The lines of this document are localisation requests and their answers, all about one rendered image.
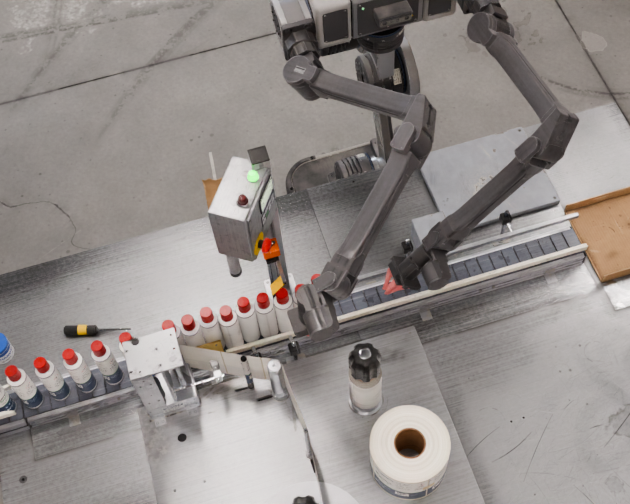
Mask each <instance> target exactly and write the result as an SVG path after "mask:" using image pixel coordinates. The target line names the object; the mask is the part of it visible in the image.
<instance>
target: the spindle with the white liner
mask: <svg viewBox="0 0 630 504"><path fill-rule="evenodd" d="M348 363H349V403H350V406H351V408H352V409H353V410H354V411H355V412H357V413H358V414H361V415H370V414H373V413H375V412H376V411H378V410H379V408H380V407H381V404H382V390H381V388H382V370H381V367H380V366H381V353H380V351H379V350H378V349H376V348H374V346H373V344H371V343H368V342H367V343H365V344H361V343H358V344H356V345H355V346H354V350H353V351H351V352H350V353H349V356H348Z"/></svg>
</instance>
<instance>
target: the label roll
mask: <svg viewBox="0 0 630 504"><path fill-rule="evenodd" d="M403 449H413V450H415V451H416V452H418V453H419V455H417V456H415V457H406V456H403V455H402V454H400V453H399V451H401V450H403ZM450 449H451V442H450V436H449V433H448V430H447V428H446V426H445V424H444V423H443V422H442V420H441V419H440V418H439V417H438V416H437V415H436V414H434V413H433V412H431V411H430V410H428V409H426V408H423V407H420V406H415V405H403V406H398V407H395V408H392V409H390V410H388V411H387V412H385V413H384V414H383V415H382V416H381V417H380V418H379V419H378V420H377V421H376V423H375V424H374V426H373V428H372V431H371V434H370V469H371V473H372V475H373V478H374V480H375V481H376V483H377V484H378V485H379V487H380V488H381V489H382V490H384V491H385V492H386V493H388V494H389V495H391V496H393V497H396V498H399V499H403V500H416V499H420V498H423V497H426V496H428V495H429V494H431V493H432V492H434V491H435V490H436V489H437V488H438V487H439V485H440V484H441V483H442V481H443V479H444V477H445V474H446V469H447V464H448V460H449V455H450Z"/></svg>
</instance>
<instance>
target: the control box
mask: <svg viewBox="0 0 630 504"><path fill-rule="evenodd" d="M259 167H260V169H257V170H254V171H256V172H257V174H258V176H259V180H258V181H257V182H255V183H251V182H249V181H248V173H249V172H250V171H251V170H253V169H252V166H251V162H250V161H249V160H248V159H244V158H240V157H235V156H233V157H232V159H231V161H230V163H229V165H228V167H227V170H226V172H225V174H224V176H223V179H222V181H221V183H220V185H219V188H218V190H217V192H216V194H215V196H214V199H213V201H212V203H211V205H210V208H209V210H208V216H209V220H210V223H211V227H212V231H213V234H214V238H215V242H216V246H217V249H218V253H220V254H223V255H227V256H231V257H235V258H239V259H243V260H246V261H250V262H253V261H254V260H256V259H257V257H258V255H259V252H260V250H261V249H260V248H258V242H259V240H260V239H261V240H264V239H265V237H266V235H267V232H268V230H269V227H270V225H271V223H272V220H273V218H274V215H275V213H276V210H277V205H276V198H275V199H274V202H273V204H272V207H271V209H270V212H269V214H268V217H267V219H266V221H265V224H264V226H263V227H262V221H261V217H262V215H263V213H264V211H263V213H262V214H261V212H260V207H259V202H258V201H259V199H260V196H261V194H262V192H263V189H264V187H265V185H266V182H267V180H268V177H269V175H270V174H271V177H272V173H271V168H268V167H264V165H259ZM241 194H244V195H246V196H247V198H248V200H249V203H248V205H247V206H245V207H241V206H239V205H238V203H237V200H238V196H239V195H241Z"/></svg>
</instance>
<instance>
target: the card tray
mask: <svg viewBox="0 0 630 504"><path fill-rule="evenodd" d="M564 212H565V214H566V215H569V214H573V213H576V212H578V214H579V217H578V218H576V219H572V220H569V222H570V224H571V226H572V228H573V230H574V231H575V233H576V235H577V237H578V239H579V241H580V243H581V244H585V243H586V244H587V245H588V247H587V250H585V252H586V254H587V256H588V258H589V260H590V262H591V264H592V266H593V268H594V270H595V271H596V273H597V275H598V277H599V279H600V281H601V283H602V282H606V281H609V280H612V279H616V278H619V277H622V276H626V275H629V274H630V186H628V187H625V188H621V189H618V190H614V191H611V192H608V193H604V194H601V195H597V196H594V197H590V198H587V199H584V200H580V201H577V202H573V203H570V204H566V207H565V210H564Z"/></svg>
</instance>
